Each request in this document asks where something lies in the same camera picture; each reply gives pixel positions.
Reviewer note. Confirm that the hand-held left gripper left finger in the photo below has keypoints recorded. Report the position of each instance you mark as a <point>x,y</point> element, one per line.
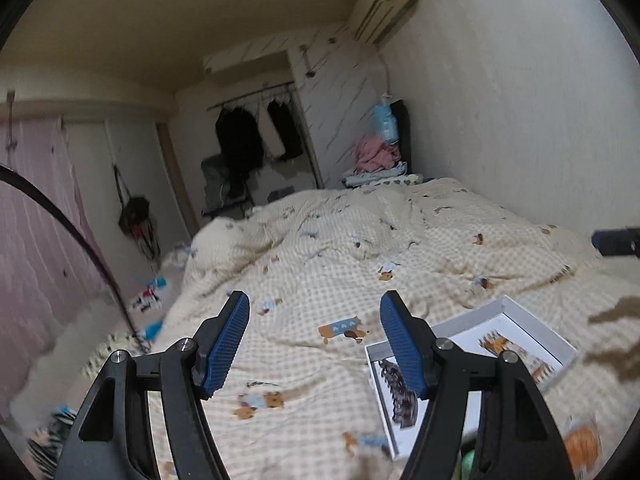
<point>227,345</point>

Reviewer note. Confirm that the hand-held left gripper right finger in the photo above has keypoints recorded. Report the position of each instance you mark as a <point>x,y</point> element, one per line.
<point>402,345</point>

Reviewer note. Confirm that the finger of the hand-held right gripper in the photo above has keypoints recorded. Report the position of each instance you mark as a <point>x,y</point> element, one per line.
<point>617,242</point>

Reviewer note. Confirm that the white shallow cardboard box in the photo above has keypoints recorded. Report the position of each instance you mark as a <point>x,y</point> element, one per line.
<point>465,337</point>

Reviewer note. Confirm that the striped candy packet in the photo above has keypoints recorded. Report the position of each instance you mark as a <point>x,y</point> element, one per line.
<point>537,365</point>

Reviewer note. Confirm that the green tube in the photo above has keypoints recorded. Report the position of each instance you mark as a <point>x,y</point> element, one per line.
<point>470,467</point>

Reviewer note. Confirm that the orange bread packet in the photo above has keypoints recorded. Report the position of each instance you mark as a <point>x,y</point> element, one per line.
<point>582,442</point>

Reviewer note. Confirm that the black hair clip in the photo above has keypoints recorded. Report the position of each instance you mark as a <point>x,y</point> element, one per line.
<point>400,405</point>

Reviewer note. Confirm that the small blue floor item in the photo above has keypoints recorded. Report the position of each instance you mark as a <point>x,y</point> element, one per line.
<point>152,330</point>

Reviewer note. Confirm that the blue and red floor packet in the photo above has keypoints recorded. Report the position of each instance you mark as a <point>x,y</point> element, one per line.
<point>147,295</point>

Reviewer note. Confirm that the cream checked bear-print blanket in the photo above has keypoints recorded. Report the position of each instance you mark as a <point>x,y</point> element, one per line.
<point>325,260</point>

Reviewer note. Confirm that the black hanging bag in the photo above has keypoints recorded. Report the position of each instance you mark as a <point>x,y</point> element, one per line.
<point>135,215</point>

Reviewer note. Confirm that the chair with grey clothes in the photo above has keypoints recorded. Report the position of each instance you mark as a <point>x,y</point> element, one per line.
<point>217,180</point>

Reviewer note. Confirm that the folded heart-print bedding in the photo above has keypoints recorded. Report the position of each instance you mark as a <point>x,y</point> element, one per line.
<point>385,179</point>

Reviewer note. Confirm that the brown door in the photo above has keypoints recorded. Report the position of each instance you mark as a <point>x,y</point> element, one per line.
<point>175,175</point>

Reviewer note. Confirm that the pink clothes pile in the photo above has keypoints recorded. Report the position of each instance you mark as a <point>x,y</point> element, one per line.
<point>375,155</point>

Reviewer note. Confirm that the black hanging jacket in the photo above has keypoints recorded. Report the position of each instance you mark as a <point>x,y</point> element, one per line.
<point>240,145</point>

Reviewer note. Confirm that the zebra striped cloth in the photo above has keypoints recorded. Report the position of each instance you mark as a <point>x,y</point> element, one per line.
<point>50,440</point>

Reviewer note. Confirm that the pink lace curtain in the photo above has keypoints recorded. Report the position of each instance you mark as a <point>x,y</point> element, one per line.
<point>35,240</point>

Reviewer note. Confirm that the white sliding door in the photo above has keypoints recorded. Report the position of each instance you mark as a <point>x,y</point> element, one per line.
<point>100,160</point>

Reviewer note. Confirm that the black hanging garment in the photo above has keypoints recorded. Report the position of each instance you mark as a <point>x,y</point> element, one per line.
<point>285,127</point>

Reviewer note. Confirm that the blue tissue packet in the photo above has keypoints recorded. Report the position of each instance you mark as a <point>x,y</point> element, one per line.
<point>386,120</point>

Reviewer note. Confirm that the white marbled wardrobe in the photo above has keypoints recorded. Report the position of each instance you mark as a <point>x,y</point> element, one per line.
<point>340,110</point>

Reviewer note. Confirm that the white overhead shelf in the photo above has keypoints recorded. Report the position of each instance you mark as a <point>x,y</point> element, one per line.
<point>245,57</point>

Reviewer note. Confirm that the white air conditioner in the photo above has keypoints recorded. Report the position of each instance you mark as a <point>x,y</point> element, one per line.
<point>385,5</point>

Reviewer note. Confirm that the clothes rail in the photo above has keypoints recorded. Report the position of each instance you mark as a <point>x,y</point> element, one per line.
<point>250,94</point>

